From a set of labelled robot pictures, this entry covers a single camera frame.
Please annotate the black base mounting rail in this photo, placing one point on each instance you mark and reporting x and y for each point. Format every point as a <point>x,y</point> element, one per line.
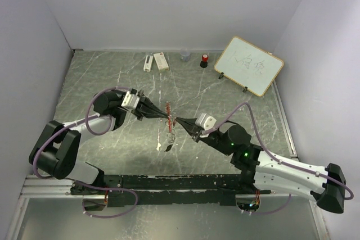
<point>170,189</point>

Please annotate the red black stamp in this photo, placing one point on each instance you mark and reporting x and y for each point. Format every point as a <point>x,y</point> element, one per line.
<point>204,60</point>

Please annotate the red handled metal key holder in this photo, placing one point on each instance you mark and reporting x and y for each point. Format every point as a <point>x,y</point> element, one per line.
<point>171,135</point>

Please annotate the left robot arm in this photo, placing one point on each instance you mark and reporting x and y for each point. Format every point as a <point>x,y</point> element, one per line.
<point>55,153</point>

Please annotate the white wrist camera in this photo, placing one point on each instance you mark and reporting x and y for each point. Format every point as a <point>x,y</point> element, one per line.
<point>130,100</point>
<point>206,121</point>

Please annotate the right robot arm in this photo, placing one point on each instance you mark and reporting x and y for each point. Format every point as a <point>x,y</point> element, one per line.
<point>261,170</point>

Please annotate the white stapler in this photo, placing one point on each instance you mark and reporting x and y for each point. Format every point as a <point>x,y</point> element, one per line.
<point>147,67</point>

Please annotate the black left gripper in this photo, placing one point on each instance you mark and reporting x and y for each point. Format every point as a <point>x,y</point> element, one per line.
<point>145,108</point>

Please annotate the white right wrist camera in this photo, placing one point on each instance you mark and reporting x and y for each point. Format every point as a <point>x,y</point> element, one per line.
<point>206,121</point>

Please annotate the white green staple box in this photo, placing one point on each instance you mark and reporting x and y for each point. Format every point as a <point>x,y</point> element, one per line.
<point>161,62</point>

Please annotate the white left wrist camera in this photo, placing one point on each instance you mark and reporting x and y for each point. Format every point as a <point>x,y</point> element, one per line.
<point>130,100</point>

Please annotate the yellow framed whiteboard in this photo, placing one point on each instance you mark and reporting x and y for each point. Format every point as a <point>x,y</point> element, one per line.
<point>248,66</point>

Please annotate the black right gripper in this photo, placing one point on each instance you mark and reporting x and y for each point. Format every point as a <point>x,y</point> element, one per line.
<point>189,125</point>

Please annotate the clear paperclip jar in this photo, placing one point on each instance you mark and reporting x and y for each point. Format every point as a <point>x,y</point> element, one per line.
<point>185,55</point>

